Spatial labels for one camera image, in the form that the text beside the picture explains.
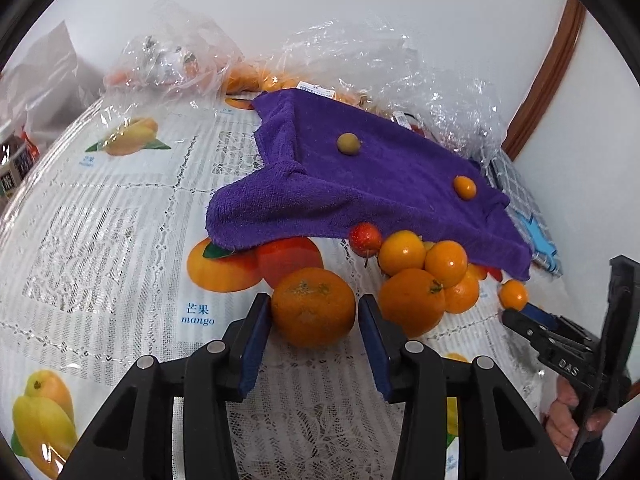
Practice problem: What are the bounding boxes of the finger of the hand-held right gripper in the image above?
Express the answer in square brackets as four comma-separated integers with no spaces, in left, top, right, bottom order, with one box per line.
[502,309,551,356]
[524,303,601,342]

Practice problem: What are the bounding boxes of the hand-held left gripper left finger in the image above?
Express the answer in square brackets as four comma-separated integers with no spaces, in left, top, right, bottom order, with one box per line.
[59,292,273,480]

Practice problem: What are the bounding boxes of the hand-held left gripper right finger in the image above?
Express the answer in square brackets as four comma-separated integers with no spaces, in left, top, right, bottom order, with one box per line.
[357,294,576,480]

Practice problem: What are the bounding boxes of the small orange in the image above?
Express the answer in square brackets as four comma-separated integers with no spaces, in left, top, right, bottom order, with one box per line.
[498,279,529,311]
[453,175,477,201]

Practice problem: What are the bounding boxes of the large orange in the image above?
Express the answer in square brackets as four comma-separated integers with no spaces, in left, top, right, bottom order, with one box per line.
[270,267,357,350]

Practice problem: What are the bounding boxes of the small red fruit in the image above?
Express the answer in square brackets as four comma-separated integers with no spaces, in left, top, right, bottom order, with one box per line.
[348,222,383,257]

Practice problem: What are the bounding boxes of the purple towel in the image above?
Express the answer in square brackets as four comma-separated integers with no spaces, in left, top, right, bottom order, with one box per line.
[206,89,532,282]

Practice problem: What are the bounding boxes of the person's right forearm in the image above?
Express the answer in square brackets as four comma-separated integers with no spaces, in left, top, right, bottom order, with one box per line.
[570,405,640,480]

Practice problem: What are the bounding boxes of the person's right hand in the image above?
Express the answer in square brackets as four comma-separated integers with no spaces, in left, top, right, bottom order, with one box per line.
[544,375,607,454]

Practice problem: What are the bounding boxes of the checked cushion with blue star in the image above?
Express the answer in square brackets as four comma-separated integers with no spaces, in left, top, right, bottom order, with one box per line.
[482,152,563,278]

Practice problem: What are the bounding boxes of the fruit-print lace tablecloth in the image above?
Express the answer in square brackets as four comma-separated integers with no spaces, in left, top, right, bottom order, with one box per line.
[0,87,566,480]

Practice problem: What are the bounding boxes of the clear plastic bag of oranges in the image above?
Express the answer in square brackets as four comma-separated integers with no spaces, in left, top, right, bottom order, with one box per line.
[222,57,301,96]

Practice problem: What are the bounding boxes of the crumpled clear plastic bag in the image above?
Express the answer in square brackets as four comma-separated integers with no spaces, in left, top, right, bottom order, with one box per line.
[280,15,508,168]

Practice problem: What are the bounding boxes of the dark printed package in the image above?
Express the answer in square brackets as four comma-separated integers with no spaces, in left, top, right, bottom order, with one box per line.
[0,130,42,206]

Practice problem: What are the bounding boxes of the small clear plastic bag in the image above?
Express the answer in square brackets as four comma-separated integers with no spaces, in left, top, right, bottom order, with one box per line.
[102,0,246,100]

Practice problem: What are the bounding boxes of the white plastic bag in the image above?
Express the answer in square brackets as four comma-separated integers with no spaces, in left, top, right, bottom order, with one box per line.
[0,20,103,146]

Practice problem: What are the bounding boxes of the brown wooden door frame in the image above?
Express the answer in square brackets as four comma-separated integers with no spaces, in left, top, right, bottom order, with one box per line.
[500,0,587,161]

